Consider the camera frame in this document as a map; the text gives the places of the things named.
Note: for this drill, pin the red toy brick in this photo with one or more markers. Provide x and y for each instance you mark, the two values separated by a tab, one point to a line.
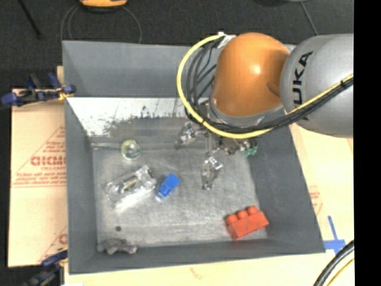
246	223

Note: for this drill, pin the grey crumpled cloth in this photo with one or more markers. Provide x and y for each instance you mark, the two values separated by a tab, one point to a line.
116	246

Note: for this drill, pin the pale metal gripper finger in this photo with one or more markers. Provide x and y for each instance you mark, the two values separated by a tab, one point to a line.
186	136
210	171

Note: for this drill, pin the blue toy car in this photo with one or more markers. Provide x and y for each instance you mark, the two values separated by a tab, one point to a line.
167	187

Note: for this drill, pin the grey metal bin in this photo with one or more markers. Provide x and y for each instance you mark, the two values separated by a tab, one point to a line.
190	213

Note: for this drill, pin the brown cardboard board, red print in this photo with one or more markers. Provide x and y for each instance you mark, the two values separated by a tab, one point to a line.
35	207

